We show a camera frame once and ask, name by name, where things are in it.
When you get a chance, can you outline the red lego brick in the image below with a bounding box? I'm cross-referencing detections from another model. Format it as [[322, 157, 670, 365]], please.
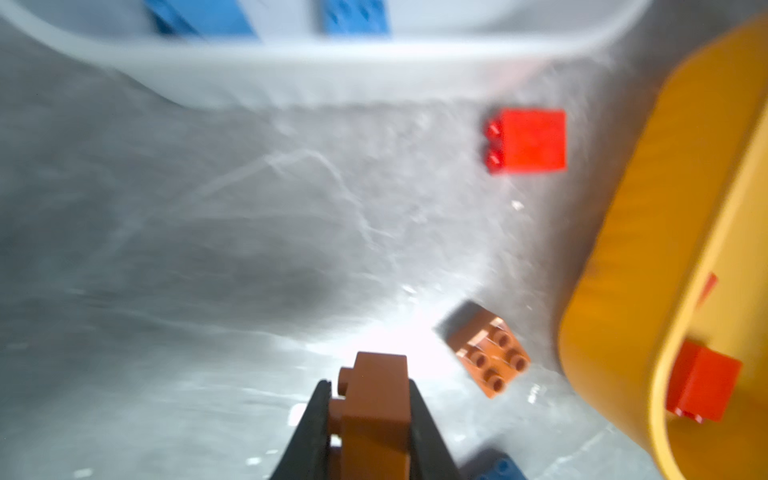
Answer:
[[697, 272, 719, 305], [484, 108, 567, 175], [666, 340, 743, 423]]

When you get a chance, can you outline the yellow square tray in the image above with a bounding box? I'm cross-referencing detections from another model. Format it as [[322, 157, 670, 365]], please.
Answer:
[[558, 15, 767, 479]]

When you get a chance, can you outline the white rectangular bin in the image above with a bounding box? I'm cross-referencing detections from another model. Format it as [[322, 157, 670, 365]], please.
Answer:
[[1, 1, 648, 110]]

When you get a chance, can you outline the orange lego brick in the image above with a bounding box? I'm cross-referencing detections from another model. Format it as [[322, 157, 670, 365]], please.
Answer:
[[445, 302, 531, 399], [327, 352, 412, 480]]

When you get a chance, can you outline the light blue lego brick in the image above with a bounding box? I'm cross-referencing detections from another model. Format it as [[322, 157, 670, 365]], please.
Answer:
[[320, 0, 391, 36], [143, 0, 258, 38], [473, 455, 526, 480]]

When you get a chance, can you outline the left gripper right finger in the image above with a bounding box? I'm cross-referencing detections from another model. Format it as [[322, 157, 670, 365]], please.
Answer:
[[409, 379, 462, 480]]

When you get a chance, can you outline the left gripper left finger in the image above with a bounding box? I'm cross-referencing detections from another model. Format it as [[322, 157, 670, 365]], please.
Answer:
[[270, 380, 331, 480]]

